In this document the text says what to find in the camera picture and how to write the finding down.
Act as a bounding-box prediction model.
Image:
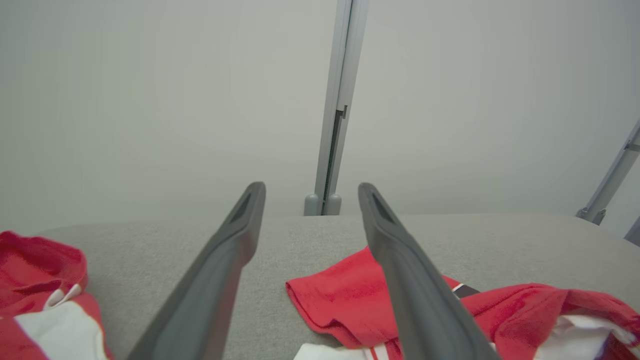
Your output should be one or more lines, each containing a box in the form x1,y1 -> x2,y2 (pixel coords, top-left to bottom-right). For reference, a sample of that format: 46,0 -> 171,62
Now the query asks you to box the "red white sports shirt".
286,246 -> 640,360

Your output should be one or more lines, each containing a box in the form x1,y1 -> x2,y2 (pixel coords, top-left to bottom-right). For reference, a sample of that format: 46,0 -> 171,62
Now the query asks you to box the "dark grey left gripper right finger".
357,182 -> 502,360

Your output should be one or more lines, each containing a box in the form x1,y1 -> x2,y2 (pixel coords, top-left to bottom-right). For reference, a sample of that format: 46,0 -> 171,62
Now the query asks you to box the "red and white towel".
0,230 -> 113,360

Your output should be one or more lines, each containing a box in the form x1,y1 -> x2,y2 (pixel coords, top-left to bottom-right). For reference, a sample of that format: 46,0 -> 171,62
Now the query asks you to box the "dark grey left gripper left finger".
127,181 -> 267,360

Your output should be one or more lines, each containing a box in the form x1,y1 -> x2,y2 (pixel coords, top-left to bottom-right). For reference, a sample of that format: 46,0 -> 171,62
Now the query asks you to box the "grey slanted metal brace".
576,119 -> 640,226

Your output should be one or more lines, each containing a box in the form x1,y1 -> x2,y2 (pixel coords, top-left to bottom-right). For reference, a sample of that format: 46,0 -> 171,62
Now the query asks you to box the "grey double partition post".
303,0 -> 371,217

